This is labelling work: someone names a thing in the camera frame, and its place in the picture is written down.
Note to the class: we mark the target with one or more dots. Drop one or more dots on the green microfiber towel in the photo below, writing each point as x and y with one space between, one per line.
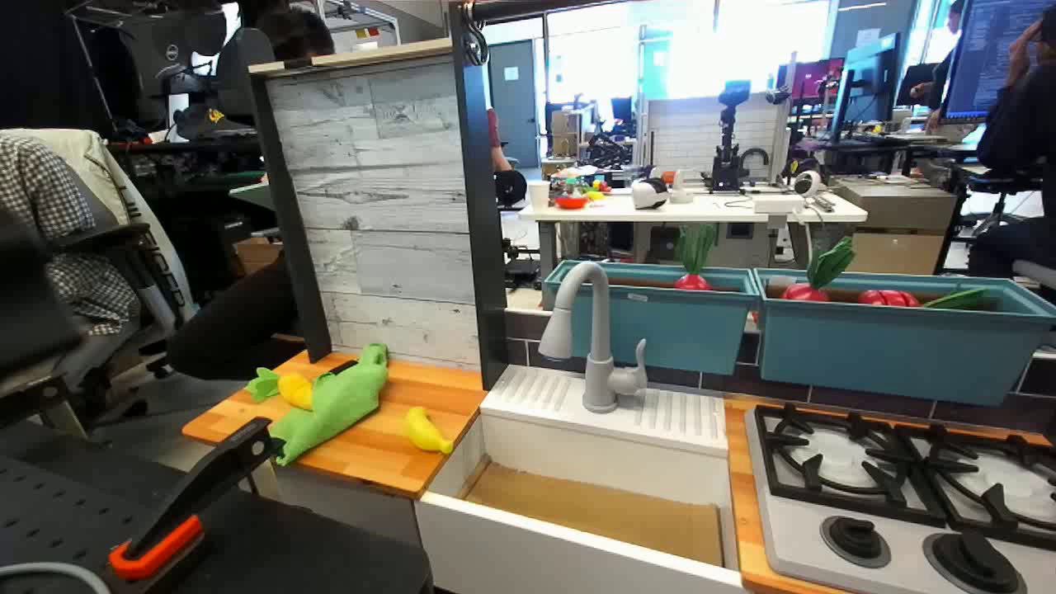
330 408

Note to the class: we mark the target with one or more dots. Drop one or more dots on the grey toy faucet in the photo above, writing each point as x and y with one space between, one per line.
598 373

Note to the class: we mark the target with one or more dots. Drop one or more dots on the red bowl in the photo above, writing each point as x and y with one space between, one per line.
573 204

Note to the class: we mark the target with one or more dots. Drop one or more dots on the short teal planter box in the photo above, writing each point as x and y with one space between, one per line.
661 326

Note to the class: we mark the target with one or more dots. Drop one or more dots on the white toy sink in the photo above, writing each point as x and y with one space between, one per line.
613 423

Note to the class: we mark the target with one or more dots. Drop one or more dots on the red toy radish straight leaves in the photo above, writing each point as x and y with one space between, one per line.
694 283

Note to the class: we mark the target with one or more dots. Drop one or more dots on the yellow toy banana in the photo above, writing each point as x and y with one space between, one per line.
424 430

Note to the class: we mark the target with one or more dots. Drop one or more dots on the whitewashed wood backsplash panel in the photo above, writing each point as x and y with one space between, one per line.
382 201

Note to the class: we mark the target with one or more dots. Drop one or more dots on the white table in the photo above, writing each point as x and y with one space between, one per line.
705 210

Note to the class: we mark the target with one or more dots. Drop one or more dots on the yellow toy corn green husk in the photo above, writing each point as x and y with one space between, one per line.
293 386

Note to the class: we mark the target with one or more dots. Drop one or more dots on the red toy radish slanted leaf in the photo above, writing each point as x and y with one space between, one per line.
805 293

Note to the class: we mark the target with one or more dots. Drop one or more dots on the black perforated platform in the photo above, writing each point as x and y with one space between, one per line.
283 548

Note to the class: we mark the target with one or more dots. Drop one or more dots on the white toy stove top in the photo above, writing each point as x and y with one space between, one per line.
794 539

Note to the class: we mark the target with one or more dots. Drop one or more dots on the red toy pepper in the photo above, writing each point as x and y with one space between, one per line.
886 298

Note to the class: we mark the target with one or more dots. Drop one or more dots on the person with black hair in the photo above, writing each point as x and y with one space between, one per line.
248 67

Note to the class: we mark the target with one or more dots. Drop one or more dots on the long teal planter box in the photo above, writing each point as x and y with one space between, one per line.
892 350

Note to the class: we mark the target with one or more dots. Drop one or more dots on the beige cabinet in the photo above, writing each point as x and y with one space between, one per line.
896 219

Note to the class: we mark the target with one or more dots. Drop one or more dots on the black burner grate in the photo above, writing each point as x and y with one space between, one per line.
896 466

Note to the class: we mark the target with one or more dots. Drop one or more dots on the black stove knob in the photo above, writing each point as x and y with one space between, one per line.
975 562
857 539

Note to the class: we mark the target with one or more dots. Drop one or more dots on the green toy vegetable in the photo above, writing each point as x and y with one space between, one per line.
962 298

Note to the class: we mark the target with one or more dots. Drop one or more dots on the dark dell monitor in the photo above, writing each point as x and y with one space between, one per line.
142 54

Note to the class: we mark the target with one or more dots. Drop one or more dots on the grey mesh office chair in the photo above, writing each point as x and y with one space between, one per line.
66 251

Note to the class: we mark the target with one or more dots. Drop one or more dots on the person in dark clothes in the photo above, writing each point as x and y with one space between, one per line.
1024 144

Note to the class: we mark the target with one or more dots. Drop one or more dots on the large computer monitor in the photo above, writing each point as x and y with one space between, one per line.
992 54

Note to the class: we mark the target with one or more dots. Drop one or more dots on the black vertical post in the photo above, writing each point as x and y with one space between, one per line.
478 219

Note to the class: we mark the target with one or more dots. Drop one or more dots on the black camera stand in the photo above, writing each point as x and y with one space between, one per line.
730 144

